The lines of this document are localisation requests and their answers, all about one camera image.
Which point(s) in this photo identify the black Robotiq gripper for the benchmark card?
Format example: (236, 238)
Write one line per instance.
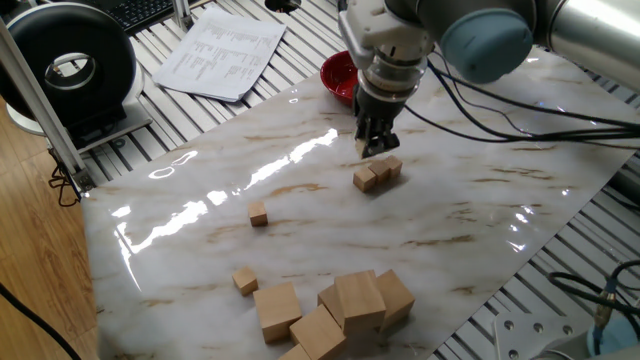
(377, 107)

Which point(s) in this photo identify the large wooden cube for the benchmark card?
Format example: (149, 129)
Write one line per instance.
(397, 297)
(295, 353)
(317, 332)
(330, 302)
(360, 300)
(277, 311)

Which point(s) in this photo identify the white printed paper stack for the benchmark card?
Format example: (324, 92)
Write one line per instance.
(220, 55)

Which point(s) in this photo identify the red bowl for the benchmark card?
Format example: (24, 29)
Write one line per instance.
(337, 77)

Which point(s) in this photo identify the white marble pattern board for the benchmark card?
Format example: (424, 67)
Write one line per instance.
(400, 250)

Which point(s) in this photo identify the black keyboard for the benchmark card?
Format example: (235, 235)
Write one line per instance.
(145, 12)

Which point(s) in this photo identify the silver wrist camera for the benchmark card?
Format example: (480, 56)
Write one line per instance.
(350, 42)

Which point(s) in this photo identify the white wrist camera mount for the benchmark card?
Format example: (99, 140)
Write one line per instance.
(385, 30)

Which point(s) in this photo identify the short aluminium post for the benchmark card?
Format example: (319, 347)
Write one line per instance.
(182, 15)

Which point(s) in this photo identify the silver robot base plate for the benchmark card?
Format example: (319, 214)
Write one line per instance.
(520, 340)

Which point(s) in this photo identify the aluminium frame profile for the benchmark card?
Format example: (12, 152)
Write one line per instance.
(37, 105)

